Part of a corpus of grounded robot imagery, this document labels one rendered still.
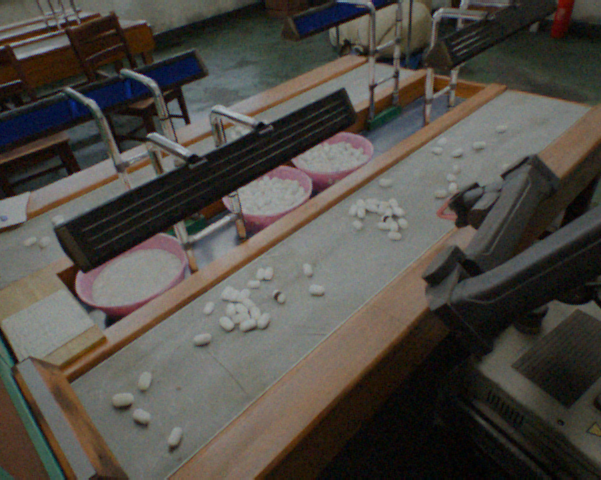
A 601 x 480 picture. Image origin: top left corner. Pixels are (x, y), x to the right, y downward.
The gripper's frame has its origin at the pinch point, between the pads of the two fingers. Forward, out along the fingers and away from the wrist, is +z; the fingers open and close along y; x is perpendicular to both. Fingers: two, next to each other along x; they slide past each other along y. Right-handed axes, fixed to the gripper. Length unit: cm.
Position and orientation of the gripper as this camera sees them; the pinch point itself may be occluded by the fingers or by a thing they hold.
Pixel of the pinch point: (440, 213)
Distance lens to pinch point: 109.9
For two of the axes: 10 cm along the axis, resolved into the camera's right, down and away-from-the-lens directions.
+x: 5.1, 8.5, 1.0
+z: -4.6, 1.7, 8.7
